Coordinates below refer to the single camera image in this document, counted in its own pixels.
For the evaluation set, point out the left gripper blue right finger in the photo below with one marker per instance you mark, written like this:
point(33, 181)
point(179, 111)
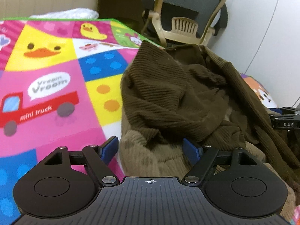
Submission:
point(203, 162)

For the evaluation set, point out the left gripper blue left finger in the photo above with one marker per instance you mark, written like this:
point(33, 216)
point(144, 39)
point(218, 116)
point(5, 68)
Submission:
point(97, 159)

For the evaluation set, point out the brown polka dot dress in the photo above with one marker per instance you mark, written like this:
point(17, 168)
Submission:
point(188, 92)

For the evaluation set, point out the colourful cartoon play mat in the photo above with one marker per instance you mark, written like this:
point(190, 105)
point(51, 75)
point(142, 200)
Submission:
point(61, 92)

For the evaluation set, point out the white pillow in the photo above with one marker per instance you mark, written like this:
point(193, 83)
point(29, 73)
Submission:
point(78, 13)

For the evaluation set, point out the beige mesh office chair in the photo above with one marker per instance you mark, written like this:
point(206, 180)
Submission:
point(184, 21)

